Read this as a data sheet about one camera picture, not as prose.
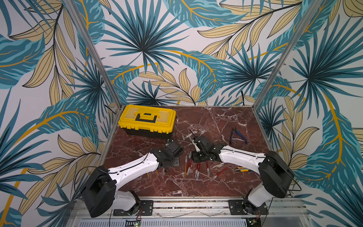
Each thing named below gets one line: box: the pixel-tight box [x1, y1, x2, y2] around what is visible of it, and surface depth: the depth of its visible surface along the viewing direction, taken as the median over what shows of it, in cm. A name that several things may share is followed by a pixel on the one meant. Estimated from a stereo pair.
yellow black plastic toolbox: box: [118, 104, 177, 139], surface depth 91 cm
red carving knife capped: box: [187, 157, 191, 175], surface depth 88 cm
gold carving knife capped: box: [184, 155, 188, 179], surface depth 90 cm
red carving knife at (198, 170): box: [196, 162, 201, 181], surface depth 87 cm
